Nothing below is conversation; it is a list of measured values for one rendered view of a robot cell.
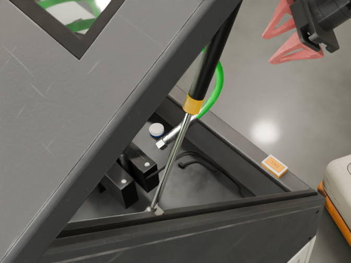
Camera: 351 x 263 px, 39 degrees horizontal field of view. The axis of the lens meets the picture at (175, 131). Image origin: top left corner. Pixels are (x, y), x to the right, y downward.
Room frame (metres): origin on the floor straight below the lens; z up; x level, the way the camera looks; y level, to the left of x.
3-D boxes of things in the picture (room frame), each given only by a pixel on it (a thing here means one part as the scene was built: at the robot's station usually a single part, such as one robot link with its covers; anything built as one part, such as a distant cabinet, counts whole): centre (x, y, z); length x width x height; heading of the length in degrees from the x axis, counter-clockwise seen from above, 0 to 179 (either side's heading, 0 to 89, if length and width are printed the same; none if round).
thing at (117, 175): (0.76, 0.19, 0.91); 0.34 x 0.10 x 0.15; 37
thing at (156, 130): (0.87, 0.05, 0.84); 0.04 x 0.04 x 0.01
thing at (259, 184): (0.80, -0.07, 0.87); 0.62 x 0.04 x 0.16; 37
